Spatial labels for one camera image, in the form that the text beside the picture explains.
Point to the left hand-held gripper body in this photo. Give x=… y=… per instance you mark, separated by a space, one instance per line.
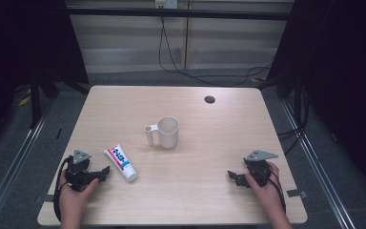
x=80 y=167

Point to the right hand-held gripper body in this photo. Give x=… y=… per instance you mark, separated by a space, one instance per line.
x=260 y=168

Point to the white toothpaste tube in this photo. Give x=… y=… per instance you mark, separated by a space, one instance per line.
x=120 y=162

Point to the person's right hand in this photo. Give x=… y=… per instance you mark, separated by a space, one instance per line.
x=265 y=194

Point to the person's left hand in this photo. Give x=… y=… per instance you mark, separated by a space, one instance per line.
x=74 y=197

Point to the grey tape strip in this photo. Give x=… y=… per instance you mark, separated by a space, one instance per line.
x=48 y=198
x=296 y=193

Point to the black metal stand leg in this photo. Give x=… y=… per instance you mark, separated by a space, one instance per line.
x=35 y=101

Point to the grey table grommet hole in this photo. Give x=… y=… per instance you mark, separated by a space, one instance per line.
x=209 y=99

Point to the yellow floor tape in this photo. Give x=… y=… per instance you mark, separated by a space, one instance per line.
x=24 y=101

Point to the dark curtain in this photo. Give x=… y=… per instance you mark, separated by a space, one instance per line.
x=346 y=79
x=22 y=47

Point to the metal floor rail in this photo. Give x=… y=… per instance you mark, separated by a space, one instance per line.
x=16 y=165
x=317 y=171

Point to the black horizontal frame bar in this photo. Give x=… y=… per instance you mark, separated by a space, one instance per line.
x=203 y=14

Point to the white wall socket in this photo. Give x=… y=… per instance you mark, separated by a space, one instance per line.
x=166 y=4

